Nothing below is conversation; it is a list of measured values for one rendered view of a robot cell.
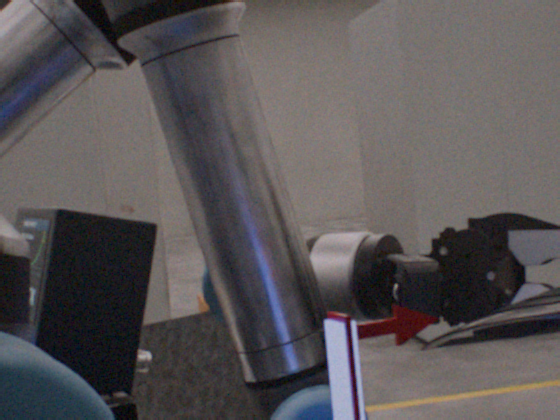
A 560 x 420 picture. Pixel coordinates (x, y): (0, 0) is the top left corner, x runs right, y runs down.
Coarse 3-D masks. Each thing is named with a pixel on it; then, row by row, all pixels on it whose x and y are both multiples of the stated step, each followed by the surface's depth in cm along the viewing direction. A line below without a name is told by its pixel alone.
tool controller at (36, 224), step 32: (32, 224) 121; (64, 224) 111; (96, 224) 112; (128, 224) 114; (32, 256) 118; (64, 256) 111; (96, 256) 112; (128, 256) 114; (32, 288) 115; (64, 288) 111; (96, 288) 112; (128, 288) 114; (32, 320) 112; (64, 320) 111; (96, 320) 112; (128, 320) 114; (64, 352) 111; (96, 352) 112; (128, 352) 114; (96, 384) 113; (128, 384) 114
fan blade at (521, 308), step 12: (528, 300) 72; (540, 300) 69; (552, 300) 66; (492, 312) 73; (504, 312) 70; (516, 312) 65; (528, 312) 62; (540, 312) 59; (552, 312) 58; (468, 324) 69; (480, 324) 64; (492, 324) 63; (444, 336) 69; (456, 336) 78; (432, 348) 78
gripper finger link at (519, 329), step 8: (472, 296) 82; (528, 320) 80; (536, 320) 79; (544, 320) 79; (552, 320) 79; (488, 328) 81; (496, 328) 81; (504, 328) 80; (512, 328) 80; (520, 328) 80; (528, 328) 80; (536, 328) 79; (544, 328) 79; (496, 336) 81; (504, 336) 80; (512, 336) 80; (520, 336) 80; (528, 336) 80
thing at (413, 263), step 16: (400, 256) 82; (416, 256) 81; (400, 272) 76; (416, 272) 75; (432, 272) 75; (400, 288) 75; (416, 288) 75; (432, 288) 75; (400, 304) 75; (416, 304) 75; (432, 304) 75
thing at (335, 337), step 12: (336, 324) 60; (336, 336) 60; (336, 348) 60; (336, 360) 61; (336, 372) 61; (336, 384) 61; (348, 384) 60; (336, 396) 61; (348, 396) 60; (336, 408) 61; (348, 408) 60
